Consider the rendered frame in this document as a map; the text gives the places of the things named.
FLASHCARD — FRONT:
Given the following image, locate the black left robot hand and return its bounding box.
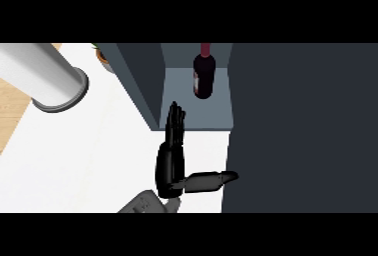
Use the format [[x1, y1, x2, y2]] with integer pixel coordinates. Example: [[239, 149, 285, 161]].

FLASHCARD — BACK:
[[153, 101, 240, 200]]

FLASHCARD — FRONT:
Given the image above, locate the dark red wine bottle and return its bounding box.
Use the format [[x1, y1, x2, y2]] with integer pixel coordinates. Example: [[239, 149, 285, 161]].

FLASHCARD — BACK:
[[190, 42, 217, 100]]

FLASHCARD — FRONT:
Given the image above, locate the dark grey open cabinet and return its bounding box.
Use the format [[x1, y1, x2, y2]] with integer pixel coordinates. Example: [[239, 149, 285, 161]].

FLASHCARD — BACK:
[[96, 42, 234, 132]]

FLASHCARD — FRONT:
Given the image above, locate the dark grey cabinet door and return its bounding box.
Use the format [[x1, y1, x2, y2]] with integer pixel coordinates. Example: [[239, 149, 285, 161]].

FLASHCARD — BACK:
[[220, 42, 378, 214]]

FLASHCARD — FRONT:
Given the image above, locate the orange plant pot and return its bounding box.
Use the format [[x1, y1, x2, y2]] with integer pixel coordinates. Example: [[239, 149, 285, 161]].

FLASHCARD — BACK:
[[90, 43, 118, 74]]

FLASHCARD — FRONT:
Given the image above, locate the white cylinder with grey rim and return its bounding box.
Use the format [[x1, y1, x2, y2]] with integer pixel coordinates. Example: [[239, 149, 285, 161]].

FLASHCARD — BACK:
[[0, 42, 91, 114]]

